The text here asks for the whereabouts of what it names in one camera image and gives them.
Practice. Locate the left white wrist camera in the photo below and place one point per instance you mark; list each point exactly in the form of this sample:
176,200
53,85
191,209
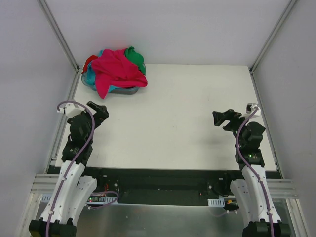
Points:
70,110

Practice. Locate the green t-shirt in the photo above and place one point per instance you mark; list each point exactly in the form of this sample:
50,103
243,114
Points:
136,58

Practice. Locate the red t-shirt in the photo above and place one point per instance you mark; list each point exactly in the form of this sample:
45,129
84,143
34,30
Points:
89,60

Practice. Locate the magenta t-shirt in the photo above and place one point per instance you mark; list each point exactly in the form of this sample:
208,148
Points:
113,68

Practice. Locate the aluminium frame post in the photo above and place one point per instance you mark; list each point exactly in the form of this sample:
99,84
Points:
56,29
273,34

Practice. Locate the left aluminium frame post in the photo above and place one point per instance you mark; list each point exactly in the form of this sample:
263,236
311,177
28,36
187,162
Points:
56,29

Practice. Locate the right aluminium frame post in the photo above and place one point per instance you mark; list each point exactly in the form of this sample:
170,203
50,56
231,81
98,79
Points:
273,34

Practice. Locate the white cable duct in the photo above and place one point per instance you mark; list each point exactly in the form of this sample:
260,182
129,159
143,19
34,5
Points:
92,200
216,203

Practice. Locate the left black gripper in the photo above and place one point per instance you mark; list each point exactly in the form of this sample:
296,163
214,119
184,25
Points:
99,113

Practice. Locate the grey plastic basket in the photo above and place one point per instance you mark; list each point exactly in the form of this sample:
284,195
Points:
118,90

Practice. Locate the front aluminium rail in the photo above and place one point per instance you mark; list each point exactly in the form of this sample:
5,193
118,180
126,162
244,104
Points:
279,188

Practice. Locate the right white cable duct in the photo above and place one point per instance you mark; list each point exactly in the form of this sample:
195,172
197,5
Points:
216,203

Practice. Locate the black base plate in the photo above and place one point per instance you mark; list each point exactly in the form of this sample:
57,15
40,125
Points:
164,187

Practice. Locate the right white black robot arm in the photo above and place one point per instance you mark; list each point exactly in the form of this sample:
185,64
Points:
252,194

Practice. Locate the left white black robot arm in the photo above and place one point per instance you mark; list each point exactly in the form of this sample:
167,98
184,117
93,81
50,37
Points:
73,188

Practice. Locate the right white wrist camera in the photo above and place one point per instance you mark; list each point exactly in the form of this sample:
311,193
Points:
253,110

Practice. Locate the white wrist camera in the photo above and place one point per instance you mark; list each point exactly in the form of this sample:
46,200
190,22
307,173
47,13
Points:
253,110
70,110

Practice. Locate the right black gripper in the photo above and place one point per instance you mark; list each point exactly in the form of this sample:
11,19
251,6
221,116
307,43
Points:
230,118

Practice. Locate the left white cable duct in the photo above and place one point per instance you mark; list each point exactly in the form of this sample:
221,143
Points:
92,200

